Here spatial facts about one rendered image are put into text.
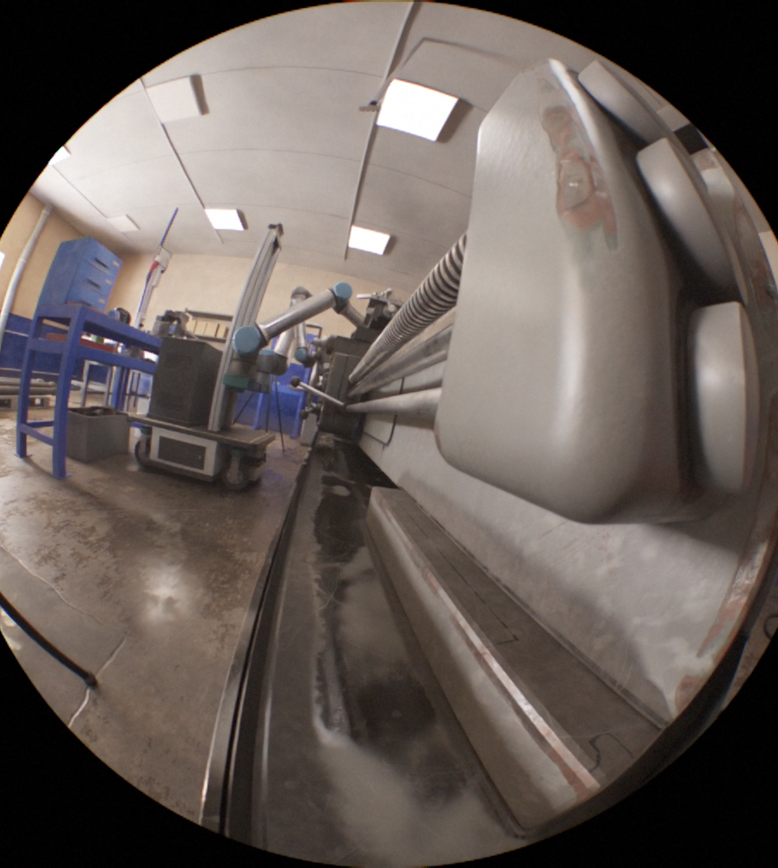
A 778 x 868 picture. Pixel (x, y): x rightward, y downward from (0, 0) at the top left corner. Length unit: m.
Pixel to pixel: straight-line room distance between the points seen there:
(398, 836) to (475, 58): 3.09
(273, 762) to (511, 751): 0.12
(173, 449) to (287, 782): 1.76
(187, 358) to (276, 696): 1.81
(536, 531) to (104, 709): 0.73
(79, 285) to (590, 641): 2.05
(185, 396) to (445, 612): 1.78
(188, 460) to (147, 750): 1.51
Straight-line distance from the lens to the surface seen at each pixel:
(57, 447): 1.77
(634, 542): 0.17
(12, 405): 3.85
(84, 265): 1.95
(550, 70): 0.15
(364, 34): 2.99
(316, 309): 1.65
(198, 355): 1.86
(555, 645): 0.21
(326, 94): 3.32
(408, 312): 0.32
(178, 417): 1.89
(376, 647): 0.26
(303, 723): 0.20
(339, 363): 1.06
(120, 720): 0.69
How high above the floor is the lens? 0.58
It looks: 2 degrees down
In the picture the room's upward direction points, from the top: 12 degrees clockwise
